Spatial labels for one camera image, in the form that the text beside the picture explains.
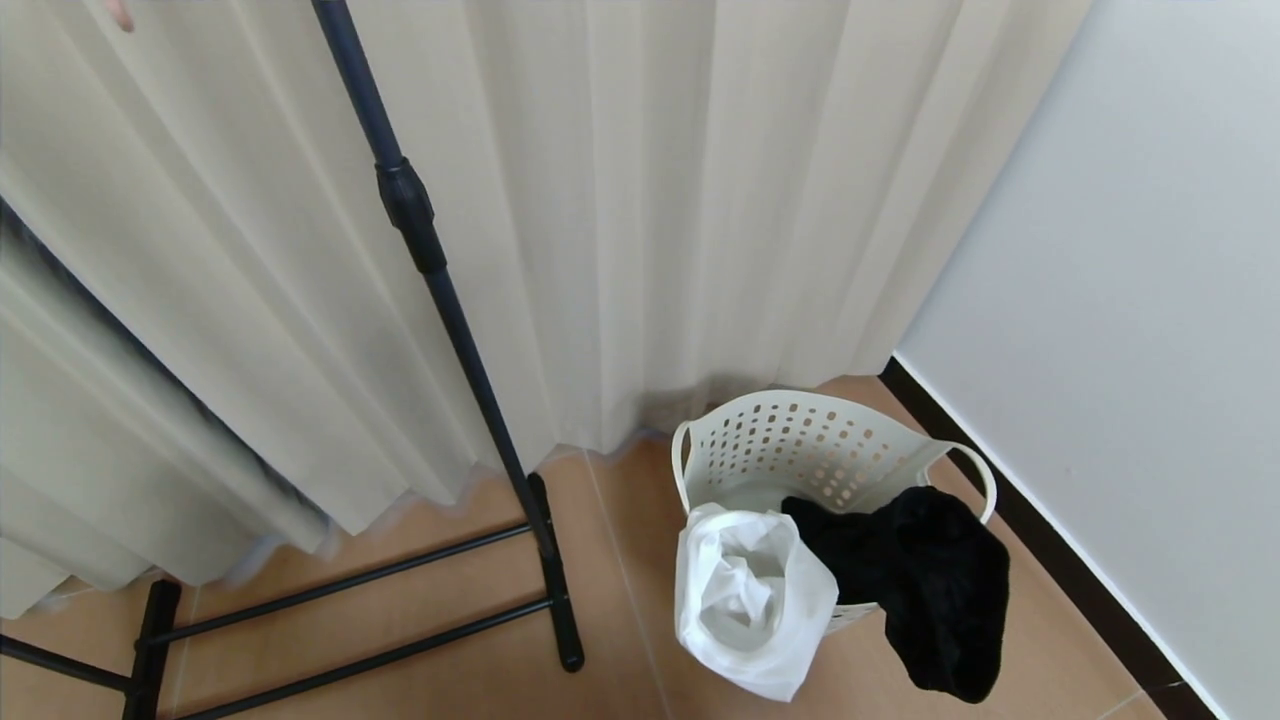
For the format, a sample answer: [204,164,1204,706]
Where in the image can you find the black clothes rack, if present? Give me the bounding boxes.
[0,0,586,720]

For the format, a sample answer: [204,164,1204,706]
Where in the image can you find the black shorts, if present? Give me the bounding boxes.
[781,486,1011,704]

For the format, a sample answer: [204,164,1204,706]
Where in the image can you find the white garment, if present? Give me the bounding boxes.
[674,503,840,703]

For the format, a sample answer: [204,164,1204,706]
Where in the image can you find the beige curtain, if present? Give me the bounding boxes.
[0,200,336,621]
[0,0,1093,538]

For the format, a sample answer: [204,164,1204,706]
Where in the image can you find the white laundry basket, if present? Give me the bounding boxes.
[671,390,999,636]

